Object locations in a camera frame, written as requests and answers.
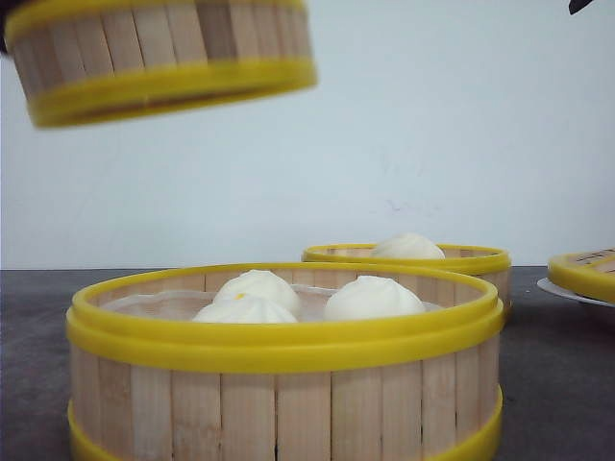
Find white plate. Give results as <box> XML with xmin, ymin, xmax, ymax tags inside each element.
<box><xmin>536</xmin><ymin>278</ymin><xmax>614</xmax><ymax>308</ymax></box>

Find white steamed bun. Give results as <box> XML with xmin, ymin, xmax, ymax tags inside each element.
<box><xmin>213</xmin><ymin>270</ymin><xmax>302</xmax><ymax>317</ymax></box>
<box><xmin>371</xmin><ymin>232</ymin><xmax>445</xmax><ymax>259</ymax></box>
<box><xmin>192</xmin><ymin>295</ymin><xmax>298</xmax><ymax>325</ymax></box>
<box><xmin>323</xmin><ymin>276</ymin><xmax>427</xmax><ymax>321</ymax></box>

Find bottom bamboo steamer basket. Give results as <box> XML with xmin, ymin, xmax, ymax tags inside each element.
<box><xmin>66</xmin><ymin>262</ymin><xmax>504</xmax><ymax>460</ymax></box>

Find bamboo steamer basket dark slat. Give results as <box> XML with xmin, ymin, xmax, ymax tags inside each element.
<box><xmin>2</xmin><ymin>1</ymin><xmax>317</xmax><ymax>128</ymax></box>

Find white steamed bun back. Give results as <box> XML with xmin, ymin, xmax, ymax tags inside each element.
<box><xmin>213</xmin><ymin>270</ymin><xmax>302</xmax><ymax>317</ymax></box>

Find white steamed bun right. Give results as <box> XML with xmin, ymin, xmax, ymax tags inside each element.
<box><xmin>323</xmin><ymin>276</ymin><xmax>427</xmax><ymax>321</ymax></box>

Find woven bamboo steamer lid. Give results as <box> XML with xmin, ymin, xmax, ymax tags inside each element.
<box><xmin>548</xmin><ymin>248</ymin><xmax>614</xmax><ymax>303</ymax></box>

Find bamboo steamer basket yellow rims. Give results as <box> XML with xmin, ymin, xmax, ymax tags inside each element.
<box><xmin>302</xmin><ymin>243</ymin><xmax>512</xmax><ymax>320</ymax></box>

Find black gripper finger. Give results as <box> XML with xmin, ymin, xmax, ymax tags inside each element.
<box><xmin>568</xmin><ymin>0</ymin><xmax>592</xmax><ymax>14</ymax></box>

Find white steamed bun front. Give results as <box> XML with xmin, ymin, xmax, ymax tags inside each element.
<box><xmin>192</xmin><ymin>295</ymin><xmax>298</xmax><ymax>325</ymax></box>

